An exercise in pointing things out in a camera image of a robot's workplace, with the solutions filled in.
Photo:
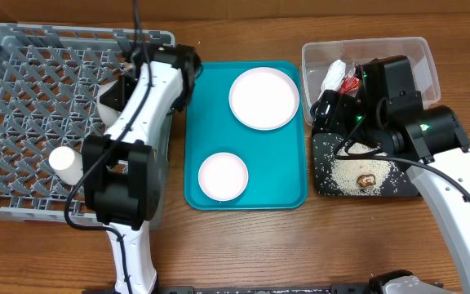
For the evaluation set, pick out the white paper napkin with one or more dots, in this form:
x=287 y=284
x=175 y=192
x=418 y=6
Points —
x=334 y=77

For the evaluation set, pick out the grey plastic dish rack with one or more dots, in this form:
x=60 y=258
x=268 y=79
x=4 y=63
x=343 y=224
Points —
x=49 y=78

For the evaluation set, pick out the white rice grains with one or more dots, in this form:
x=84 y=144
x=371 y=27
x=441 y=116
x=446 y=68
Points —
x=361 y=171

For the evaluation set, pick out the grey green bowl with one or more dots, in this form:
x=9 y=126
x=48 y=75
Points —
x=107 y=115

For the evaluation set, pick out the large white round plate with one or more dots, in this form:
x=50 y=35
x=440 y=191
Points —
x=264 y=98

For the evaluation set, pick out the brown food scrap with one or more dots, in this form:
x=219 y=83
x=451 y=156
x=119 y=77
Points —
x=366 y=180

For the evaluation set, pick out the black rectangular tray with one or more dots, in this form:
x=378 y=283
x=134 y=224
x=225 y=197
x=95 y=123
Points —
x=325 y=183

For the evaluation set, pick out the teal plastic serving tray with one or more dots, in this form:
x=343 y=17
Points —
x=276 y=160

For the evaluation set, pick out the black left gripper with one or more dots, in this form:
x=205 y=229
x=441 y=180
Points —
x=125 y=88

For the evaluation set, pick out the clear plastic bin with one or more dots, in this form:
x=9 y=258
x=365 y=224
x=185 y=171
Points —
x=317 y=57

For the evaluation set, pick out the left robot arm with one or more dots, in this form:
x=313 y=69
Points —
x=124 y=166

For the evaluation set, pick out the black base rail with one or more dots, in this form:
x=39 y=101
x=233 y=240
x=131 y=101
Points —
x=399 y=281

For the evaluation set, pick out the white paper cup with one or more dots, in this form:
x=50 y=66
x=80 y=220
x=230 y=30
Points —
x=67 y=164

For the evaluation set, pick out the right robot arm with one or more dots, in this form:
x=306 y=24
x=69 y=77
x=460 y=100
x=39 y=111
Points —
x=386 y=121

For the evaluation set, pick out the small white pink saucer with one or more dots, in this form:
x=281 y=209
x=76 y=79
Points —
x=223 y=177

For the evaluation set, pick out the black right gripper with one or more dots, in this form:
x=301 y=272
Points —
x=327 y=113

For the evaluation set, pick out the red snack wrapper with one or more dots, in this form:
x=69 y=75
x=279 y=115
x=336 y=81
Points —
x=350 y=82

